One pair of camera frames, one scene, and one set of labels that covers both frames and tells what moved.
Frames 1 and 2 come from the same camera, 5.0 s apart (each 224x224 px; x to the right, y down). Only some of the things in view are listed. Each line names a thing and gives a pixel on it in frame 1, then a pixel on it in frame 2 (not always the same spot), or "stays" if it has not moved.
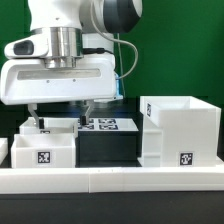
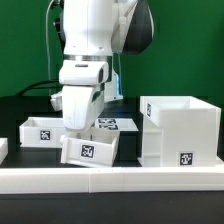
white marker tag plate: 107,125 stays
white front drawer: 43,151 → 95,146
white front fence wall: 40,181 stays
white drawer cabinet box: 179,132 stays
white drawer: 52,125 stays
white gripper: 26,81 → 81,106
